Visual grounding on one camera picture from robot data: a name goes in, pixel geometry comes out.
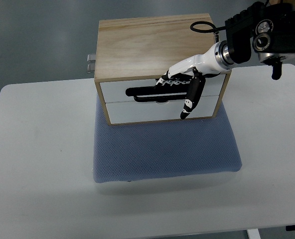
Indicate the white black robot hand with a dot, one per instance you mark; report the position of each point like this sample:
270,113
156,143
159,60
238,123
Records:
202,62

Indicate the white table leg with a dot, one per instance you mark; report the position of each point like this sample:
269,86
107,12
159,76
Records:
253,234

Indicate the white bottom drawer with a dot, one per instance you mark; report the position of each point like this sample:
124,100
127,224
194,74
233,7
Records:
131,112

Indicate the wooden drawer cabinet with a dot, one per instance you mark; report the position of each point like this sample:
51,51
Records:
133,53

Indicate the blue-grey textured mat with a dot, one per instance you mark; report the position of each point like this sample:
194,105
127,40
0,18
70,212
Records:
133,152

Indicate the grey metal clamp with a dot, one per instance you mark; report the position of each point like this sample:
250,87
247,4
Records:
91,61

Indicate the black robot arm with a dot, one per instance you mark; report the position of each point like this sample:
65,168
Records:
269,30

